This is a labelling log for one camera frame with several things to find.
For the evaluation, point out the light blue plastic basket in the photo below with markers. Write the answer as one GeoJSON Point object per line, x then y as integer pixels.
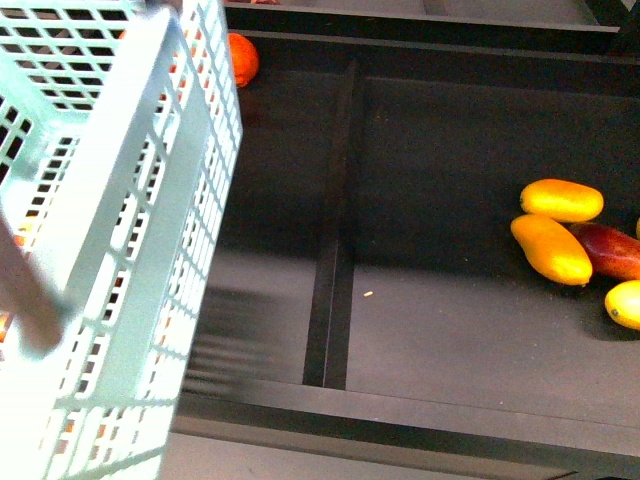
{"type": "Point", "coordinates": [120, 129]}

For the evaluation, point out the yellow mango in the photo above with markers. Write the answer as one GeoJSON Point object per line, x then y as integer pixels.
{"type": "Point", "coordinates": [561, 200]}
{"type": "Point", "coordinates": [552, 250]}
{"type": "Point", "coordinates": [622, 304]}

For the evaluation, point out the brown basket handle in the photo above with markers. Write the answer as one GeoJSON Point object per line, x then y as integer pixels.
{"type": "Point", "coordinates": [37, 311]}

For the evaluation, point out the red mango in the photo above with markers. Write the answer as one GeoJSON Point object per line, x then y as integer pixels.
{"type": "Point", "coordinates": [611, 252]}

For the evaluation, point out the black produce shelf tray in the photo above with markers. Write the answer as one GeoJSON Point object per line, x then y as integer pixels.
{"type": "Point", "coordinates": [367, 300]}

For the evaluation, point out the orange fruit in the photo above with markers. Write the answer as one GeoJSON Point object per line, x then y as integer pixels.
{"type": "Point", "coordinates": [245, 59]}

